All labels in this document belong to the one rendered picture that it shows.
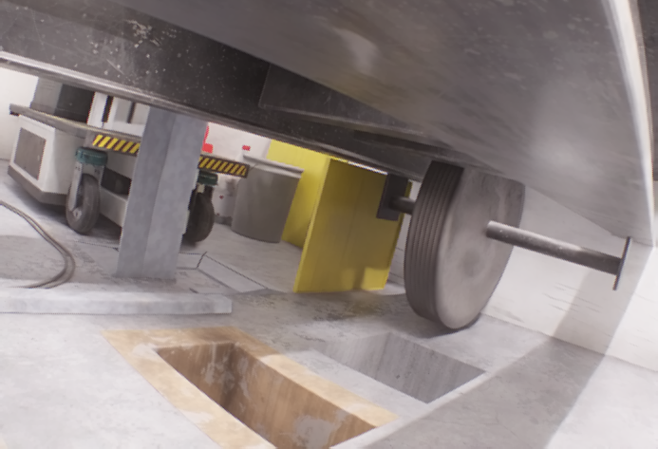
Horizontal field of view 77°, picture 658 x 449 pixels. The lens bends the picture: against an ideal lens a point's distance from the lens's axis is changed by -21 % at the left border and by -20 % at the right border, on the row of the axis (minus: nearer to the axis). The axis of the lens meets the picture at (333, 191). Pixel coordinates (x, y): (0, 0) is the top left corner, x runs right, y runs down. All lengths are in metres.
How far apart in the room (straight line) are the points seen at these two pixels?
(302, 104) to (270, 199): 1.27
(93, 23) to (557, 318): 1.68
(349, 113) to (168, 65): 0.37
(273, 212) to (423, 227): 1.09
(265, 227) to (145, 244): 1.05
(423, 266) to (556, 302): 0.74
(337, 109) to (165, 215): 0.56
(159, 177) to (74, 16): 0.51
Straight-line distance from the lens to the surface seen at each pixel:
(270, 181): 2.20
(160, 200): 1.26
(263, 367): 0.96
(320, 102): 0.95
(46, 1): 0.90
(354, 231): 1.67
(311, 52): 0.17
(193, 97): 1.04
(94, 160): 1.53
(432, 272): 1.27
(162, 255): 1.30
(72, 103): 1.90
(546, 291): 1.88
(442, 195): 1.24
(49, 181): 1.66
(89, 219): 1.53
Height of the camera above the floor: 0.37
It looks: 2 degrees down
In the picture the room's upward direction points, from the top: 15 degrees clockwise
